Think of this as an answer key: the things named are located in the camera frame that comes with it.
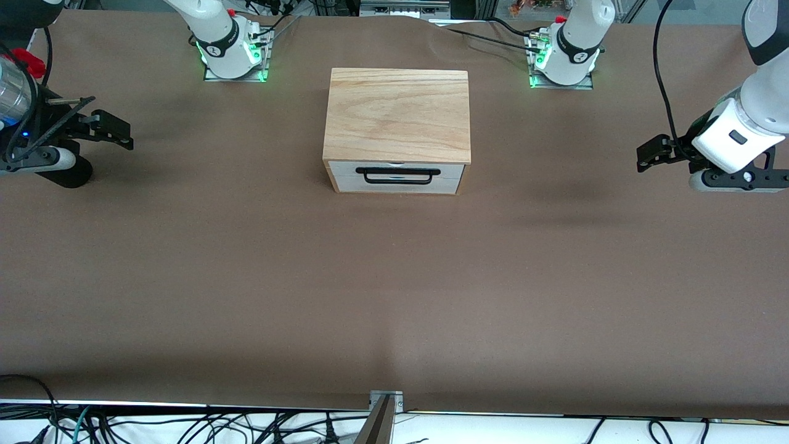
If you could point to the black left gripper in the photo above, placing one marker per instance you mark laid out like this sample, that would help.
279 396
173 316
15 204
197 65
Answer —
680 147

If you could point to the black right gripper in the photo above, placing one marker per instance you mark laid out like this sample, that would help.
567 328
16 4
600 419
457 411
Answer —
69 127

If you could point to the white-fronted wooden drawer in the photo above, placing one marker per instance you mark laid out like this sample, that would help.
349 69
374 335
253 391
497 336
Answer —
345 180

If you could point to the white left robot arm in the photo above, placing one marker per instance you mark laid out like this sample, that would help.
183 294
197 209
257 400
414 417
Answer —
579 37

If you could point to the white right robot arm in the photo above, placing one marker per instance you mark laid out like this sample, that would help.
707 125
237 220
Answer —
216 34

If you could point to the red clamp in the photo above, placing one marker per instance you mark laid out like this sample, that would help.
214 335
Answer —
28 61

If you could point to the brown table cover sheet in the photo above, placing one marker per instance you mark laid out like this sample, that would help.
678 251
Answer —
246 277

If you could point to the light wooden cabinet box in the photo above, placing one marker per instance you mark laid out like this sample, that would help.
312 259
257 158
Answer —
397 111

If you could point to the grey equipment rack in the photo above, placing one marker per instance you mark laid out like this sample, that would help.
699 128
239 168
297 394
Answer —
404 7

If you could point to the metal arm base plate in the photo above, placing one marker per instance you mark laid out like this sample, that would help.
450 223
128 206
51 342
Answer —
266 58
590 83

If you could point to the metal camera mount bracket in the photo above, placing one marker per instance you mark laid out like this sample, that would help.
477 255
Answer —
383 413

